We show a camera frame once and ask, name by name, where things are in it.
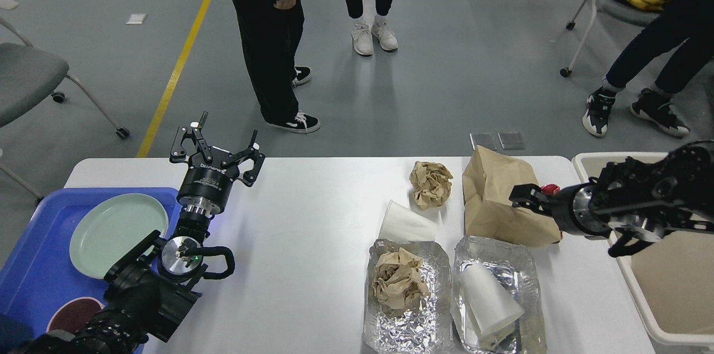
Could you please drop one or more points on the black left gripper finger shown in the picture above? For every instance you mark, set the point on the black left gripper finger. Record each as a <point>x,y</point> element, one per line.
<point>202,151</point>
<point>252,154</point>

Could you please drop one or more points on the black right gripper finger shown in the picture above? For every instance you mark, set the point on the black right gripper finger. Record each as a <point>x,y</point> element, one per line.
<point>531,197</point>

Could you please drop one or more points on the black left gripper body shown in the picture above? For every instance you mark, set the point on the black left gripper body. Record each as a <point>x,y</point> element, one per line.
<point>206,189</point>

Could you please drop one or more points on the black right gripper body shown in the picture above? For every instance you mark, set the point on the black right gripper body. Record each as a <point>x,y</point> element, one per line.
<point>570,210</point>

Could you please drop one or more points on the brown paper bag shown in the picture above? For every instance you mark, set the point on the brown paper bag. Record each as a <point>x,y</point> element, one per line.
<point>487,182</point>

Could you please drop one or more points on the brown paper ball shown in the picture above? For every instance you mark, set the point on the brown paper ball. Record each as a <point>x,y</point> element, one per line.
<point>431,184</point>

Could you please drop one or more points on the green plate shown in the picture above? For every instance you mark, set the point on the green plate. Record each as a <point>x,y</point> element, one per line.
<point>111,229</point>

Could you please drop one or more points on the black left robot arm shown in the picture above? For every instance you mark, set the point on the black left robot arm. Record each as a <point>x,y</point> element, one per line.
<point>150,288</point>

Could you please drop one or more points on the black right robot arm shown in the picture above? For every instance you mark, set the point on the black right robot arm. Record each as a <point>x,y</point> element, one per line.
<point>642,202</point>

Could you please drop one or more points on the red foil wrapper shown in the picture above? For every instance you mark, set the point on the red foil wrapper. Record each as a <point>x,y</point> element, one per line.
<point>550,189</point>

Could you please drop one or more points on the beige plastic bin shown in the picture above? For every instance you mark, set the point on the beige plastic bin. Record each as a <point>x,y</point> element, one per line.
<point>671,283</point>

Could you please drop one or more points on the crumpled brown paper on foil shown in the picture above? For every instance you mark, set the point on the crumpled brown paper on foil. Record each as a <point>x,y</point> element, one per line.
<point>398,284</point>

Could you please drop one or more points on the person in black trousers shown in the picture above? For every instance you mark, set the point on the person in black trousers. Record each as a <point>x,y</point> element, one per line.
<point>270,32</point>

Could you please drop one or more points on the aluminium foil sheet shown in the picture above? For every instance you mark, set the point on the aluminium foil sheet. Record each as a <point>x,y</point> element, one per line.
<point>424,330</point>

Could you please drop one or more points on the grey chair left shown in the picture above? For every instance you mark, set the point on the grey chair left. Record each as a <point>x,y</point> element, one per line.
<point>29,75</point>

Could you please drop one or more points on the blue plastic tray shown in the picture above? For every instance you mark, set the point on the blue plastic tray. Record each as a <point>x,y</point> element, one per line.
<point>39,276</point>

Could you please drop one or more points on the person in dark jeans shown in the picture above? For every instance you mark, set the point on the person in dark jeans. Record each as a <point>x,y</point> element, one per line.
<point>685,28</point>

